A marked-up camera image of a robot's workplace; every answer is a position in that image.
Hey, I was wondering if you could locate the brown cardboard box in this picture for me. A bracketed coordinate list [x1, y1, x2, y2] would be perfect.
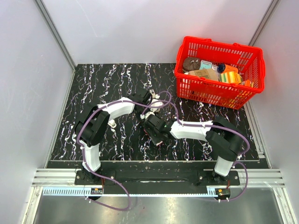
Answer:
[188, 69, 219, 81]

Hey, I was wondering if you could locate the orange snack packet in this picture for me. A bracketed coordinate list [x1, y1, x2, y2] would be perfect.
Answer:
[239, 79, 254, 88]

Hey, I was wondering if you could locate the red plastic basket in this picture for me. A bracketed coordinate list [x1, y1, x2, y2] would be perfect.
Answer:
[174, 36, 265, 109]

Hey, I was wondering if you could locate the teal white card box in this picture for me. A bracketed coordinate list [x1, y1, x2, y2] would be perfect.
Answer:
[199, 60, 213, 70]

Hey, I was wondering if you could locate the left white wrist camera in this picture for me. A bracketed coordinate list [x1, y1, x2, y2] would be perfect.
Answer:
[149, 99, 164, 113]

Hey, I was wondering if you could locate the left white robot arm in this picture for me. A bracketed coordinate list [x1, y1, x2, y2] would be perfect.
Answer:
[75, 90, 152, 185]

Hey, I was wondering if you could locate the yellow green sponge pack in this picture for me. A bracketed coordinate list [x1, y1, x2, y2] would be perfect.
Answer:
[220, 71, 242, 84]

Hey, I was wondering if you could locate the brown round object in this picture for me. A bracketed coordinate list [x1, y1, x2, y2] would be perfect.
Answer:
[183, 57, 200, 73]

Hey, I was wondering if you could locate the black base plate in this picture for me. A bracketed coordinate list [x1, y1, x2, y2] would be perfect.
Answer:
[46, 160, 240, 189]

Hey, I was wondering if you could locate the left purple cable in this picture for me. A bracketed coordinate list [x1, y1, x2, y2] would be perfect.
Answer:
[76, 91, 173, 210]

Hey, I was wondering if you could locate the staple box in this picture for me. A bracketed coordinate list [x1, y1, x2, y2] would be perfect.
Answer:
[145, 129, 164, 146]

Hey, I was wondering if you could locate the black grey stapler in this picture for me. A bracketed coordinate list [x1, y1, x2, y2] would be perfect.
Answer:
[149, 89, 156, 98]

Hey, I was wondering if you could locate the aluminium rail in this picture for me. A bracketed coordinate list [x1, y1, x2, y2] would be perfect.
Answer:
[32, 169, 285, 197]

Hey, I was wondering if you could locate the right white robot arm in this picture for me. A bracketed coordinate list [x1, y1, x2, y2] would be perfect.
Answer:
[143, 115, 250, 185]

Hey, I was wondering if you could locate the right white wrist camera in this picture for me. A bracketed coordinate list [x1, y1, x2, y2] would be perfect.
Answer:
[140, 111, 155, 120]

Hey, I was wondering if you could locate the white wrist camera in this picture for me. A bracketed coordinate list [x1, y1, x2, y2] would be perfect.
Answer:
[140, 111, 155, 120]
[149, 99, 164, 113]

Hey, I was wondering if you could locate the orange bottle blue cap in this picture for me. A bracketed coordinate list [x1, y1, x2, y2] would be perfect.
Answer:
[217, 63, 239, 73]

